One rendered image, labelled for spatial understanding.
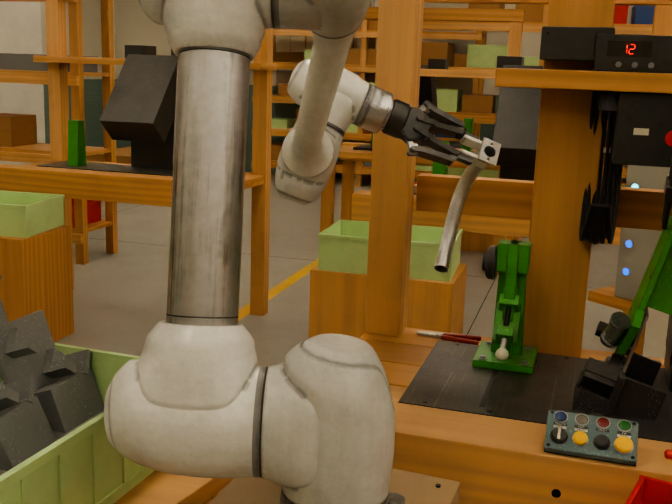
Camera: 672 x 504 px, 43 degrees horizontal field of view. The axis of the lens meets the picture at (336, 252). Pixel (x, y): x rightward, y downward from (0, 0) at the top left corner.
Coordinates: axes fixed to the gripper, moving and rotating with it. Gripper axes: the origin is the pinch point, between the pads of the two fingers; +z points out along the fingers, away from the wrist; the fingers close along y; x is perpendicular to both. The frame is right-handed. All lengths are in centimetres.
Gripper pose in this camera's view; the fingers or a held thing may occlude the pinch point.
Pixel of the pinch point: (475, 152)
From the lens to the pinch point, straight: 184.7
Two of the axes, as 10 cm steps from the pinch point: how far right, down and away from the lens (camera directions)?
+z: 9.2, 3.7, 1.2
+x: -2.6, 3.4, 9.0
